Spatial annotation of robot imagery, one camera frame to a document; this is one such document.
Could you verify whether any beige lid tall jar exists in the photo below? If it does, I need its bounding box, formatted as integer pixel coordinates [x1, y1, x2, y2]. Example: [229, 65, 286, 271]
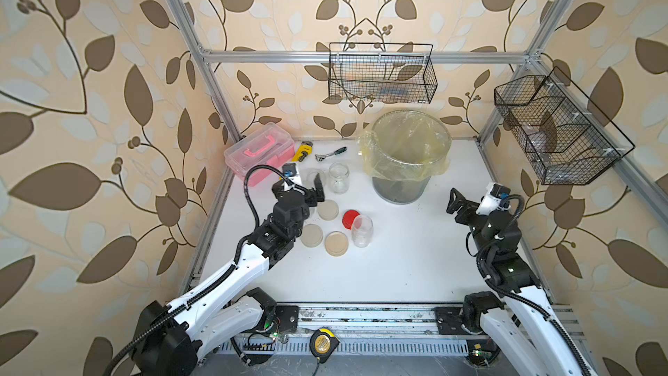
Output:
[329, 163, 350, 194]

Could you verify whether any red jar lid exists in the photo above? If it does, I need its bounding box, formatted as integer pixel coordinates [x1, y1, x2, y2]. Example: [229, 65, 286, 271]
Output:
[342, 210, 360, 230]

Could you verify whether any cream tall jar lid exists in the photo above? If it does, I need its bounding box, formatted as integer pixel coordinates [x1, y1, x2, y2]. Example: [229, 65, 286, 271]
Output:
[299, 224, 324, 248]

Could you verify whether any red lid tea jar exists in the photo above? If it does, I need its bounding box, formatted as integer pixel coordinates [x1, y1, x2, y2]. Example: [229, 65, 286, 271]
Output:
[351, 215, 374, 248]

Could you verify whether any beige lid short jar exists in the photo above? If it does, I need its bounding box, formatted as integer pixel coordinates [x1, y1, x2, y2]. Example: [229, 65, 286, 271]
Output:
[304, 169, 327, 189]

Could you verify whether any tan short jar lid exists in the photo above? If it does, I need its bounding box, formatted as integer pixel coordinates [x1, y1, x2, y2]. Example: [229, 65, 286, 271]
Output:
[325, 232, 349, 257]

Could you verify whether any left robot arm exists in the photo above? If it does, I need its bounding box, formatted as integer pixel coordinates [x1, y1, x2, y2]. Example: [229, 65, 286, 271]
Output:
[104, 165, 325, 375]

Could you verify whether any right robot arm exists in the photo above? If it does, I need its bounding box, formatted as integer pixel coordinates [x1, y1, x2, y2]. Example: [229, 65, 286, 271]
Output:
[446, 183, 596, 375]

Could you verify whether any yellow pipe wrench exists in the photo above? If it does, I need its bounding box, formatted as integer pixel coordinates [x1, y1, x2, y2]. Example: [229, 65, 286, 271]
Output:
[292, 140, 313, 163]

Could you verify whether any metal mesh trash bin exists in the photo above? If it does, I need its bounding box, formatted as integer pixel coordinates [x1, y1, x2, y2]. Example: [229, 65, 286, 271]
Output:
[369, 110, 450, 205]

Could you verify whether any pink plastic toolbox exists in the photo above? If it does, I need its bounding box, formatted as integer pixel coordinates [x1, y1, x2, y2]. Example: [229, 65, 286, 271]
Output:
[224, 123, 295, 179]

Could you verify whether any yellow black tape measure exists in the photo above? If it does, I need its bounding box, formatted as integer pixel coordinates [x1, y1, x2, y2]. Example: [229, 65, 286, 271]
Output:
[309, 328, 340, 364]

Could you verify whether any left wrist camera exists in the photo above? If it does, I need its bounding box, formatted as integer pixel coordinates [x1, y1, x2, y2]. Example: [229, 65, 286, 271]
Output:
[282, 162, 302, 185]

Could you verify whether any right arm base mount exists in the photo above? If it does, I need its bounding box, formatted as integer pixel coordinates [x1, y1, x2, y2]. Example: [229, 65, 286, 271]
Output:
[433, 291, 504, 335]

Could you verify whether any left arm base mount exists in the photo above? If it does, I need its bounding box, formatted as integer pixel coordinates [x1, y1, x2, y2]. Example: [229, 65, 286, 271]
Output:
[242, 304, 299, 335]

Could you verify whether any black wire basket right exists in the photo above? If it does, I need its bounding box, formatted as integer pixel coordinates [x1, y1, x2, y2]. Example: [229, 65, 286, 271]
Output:
[494, 66, 636, 186]

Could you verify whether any black wire basket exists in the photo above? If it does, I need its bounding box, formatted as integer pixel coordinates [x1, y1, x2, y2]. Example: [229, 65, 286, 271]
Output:
[328, 42, 438, 104]
[494, 66, 636, 186]

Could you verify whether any aluminium frame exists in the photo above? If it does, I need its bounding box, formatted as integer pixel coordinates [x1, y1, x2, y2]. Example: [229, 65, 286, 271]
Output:
[177, 0, 667, 375]

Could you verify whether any black wire basket back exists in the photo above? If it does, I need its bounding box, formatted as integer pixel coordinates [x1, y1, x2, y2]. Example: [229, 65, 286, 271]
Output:
[328, 42, 438, 104]

